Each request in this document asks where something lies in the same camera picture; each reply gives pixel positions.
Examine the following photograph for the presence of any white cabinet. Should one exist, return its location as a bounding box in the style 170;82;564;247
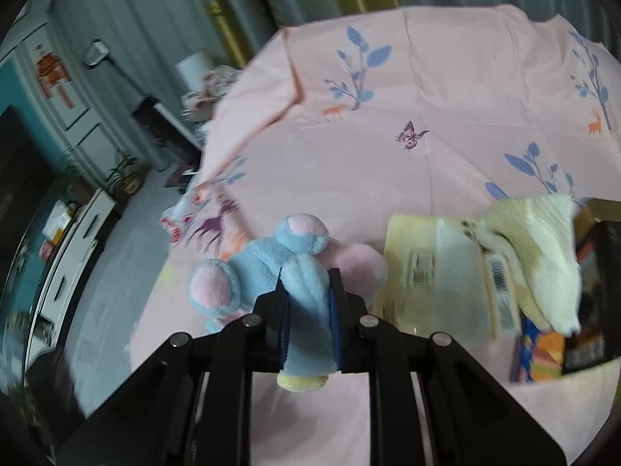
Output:
24;189;122;365

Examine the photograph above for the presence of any blue floral tissue pack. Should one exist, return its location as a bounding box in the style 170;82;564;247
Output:
509;318;568;386

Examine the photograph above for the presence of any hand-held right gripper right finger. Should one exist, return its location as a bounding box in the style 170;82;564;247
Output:
327;267;568;466

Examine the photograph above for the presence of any floor lamp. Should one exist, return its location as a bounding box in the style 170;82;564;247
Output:
82;40;156;108

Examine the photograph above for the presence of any black side table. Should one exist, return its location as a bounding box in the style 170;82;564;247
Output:
133;97;205;170

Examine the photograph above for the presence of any potted plant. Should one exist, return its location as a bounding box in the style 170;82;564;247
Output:
107;153;146;195

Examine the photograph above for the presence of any white lampshade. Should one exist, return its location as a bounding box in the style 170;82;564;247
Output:
175;51;214;90

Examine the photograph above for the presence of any red wall ornament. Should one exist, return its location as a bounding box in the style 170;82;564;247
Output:
36;43;76;108

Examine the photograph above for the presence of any yellow plastic packet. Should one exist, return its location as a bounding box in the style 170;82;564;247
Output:
373;214;522;341

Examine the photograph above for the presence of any cream fluffy towel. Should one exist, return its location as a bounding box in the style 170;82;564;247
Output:
468;193;583;337

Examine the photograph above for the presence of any pink printed bedsheet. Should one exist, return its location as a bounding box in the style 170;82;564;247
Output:
123;4;621;466

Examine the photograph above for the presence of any television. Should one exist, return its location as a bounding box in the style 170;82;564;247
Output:
0;104;54;277

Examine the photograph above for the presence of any black box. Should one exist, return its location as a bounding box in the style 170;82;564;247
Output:
560;198;621;376

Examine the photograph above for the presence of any grey curtain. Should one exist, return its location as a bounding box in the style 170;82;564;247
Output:
53;0;602;83

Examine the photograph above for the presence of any blue plush elephant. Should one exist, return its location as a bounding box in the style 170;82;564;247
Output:
188;212;389;394

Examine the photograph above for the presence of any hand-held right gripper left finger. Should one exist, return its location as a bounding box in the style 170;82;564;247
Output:
53;272;292;466

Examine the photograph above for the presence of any orange yellow box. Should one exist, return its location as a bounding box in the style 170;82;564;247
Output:
43;200;78;246

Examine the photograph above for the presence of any floral patterned cloth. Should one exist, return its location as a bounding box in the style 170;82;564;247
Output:
182;65;238;122

